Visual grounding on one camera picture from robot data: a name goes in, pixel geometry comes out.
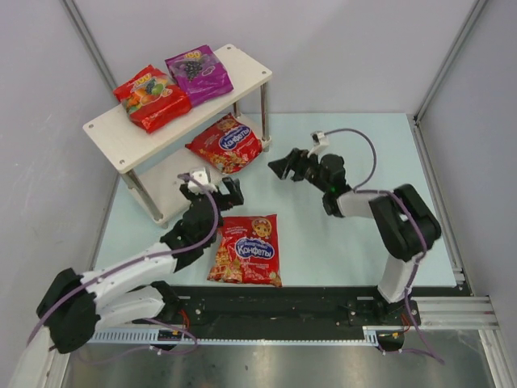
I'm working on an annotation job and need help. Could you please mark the red matryoshka candy bag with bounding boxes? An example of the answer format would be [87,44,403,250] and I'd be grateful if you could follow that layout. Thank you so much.
[207,214,282,287]
[185,113,263,175]

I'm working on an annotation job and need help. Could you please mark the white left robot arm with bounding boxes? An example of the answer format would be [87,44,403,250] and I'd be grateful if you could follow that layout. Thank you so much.
[36,172,244,354]

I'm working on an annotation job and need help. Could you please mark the aluminium frame post left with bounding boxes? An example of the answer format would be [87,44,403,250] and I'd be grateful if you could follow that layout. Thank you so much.
[60,0,119,103]

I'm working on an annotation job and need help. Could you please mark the aluminium frame rail right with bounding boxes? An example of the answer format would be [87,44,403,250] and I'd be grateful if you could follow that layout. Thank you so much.
[408,115,499,331]

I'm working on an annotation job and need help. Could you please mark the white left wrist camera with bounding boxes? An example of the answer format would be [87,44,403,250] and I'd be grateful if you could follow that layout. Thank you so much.
[187,167,216,194]

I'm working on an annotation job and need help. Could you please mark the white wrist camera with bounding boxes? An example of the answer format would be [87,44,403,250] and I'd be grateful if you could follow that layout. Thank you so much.
[308,131,330,157]
[187,167,216,194]

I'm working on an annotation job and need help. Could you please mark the grey slotted cable duct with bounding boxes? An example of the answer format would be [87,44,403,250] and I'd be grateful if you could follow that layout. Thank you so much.
[88,326,403,347]

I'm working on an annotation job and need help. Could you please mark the aluminium frame post right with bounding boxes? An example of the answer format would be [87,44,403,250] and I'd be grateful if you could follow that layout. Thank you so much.
[412,0,490,126]

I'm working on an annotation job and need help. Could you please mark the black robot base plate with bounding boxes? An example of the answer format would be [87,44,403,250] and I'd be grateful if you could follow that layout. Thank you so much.
[132,285,421,328]

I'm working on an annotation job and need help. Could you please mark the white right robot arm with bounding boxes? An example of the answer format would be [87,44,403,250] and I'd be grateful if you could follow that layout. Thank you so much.
[267,148,442,304]

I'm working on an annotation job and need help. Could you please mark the red fruit candy bag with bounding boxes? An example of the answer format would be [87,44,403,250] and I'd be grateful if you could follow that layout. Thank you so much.
[113,65,191,133]

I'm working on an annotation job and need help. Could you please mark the purple grape candy bag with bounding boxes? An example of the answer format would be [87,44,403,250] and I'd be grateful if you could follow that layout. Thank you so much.
[165,44,233,107]

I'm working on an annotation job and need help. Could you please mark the aluminium frame post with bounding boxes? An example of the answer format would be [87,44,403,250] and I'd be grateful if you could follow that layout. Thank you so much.
[412,0,490,126]
[60,0,119,103]

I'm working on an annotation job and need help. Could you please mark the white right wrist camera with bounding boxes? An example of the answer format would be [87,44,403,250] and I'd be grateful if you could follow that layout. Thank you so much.
[308,131,330,157]

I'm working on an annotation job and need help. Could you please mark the light wooden two-tier shelf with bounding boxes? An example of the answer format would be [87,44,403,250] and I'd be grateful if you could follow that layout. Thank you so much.
[83,44,272,228]

